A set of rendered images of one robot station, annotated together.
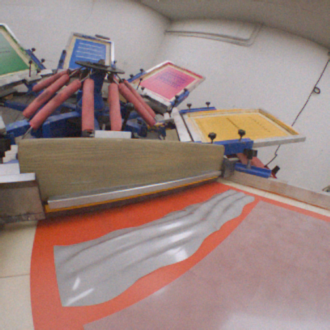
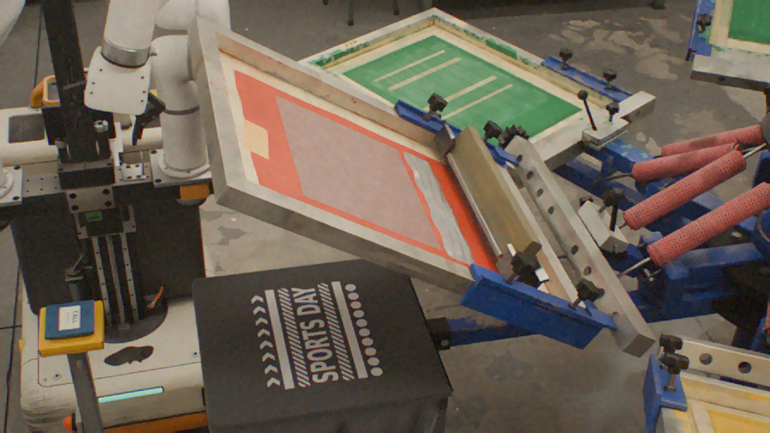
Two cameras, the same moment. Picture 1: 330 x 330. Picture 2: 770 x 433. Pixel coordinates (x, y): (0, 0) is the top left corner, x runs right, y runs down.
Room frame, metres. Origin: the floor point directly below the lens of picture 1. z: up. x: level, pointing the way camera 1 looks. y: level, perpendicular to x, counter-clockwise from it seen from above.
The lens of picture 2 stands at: (0.97, -1.44, 2.43)
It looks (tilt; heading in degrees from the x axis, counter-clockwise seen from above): 37 degrees down; 126
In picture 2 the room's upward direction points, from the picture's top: 2 degrees clockwise
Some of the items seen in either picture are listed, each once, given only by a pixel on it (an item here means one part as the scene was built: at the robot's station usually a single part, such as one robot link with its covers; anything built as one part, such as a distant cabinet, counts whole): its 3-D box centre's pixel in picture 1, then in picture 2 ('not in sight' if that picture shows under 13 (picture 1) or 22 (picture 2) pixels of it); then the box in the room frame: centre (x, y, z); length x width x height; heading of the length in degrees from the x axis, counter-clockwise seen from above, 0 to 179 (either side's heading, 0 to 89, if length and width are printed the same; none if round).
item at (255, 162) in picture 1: (253, 167); not in sight; (1.18, -0.74, 1.06); 0.61 x 0.46 x 0.12; 110
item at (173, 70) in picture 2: not in sight; (181, 71); (-0.48, -0.18, 1.37); 0.13 x 0.10 x 0.16; 41
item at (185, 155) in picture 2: not in sight; (182, 130); (-0.50, -0.17, 1.21); 0.16 x 0.13 x 0.15; 142
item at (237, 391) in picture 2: not in sight; (315, 332); (-0.03, -0.27, 0.95); 0.48 x 0.44 x 0.01; 50
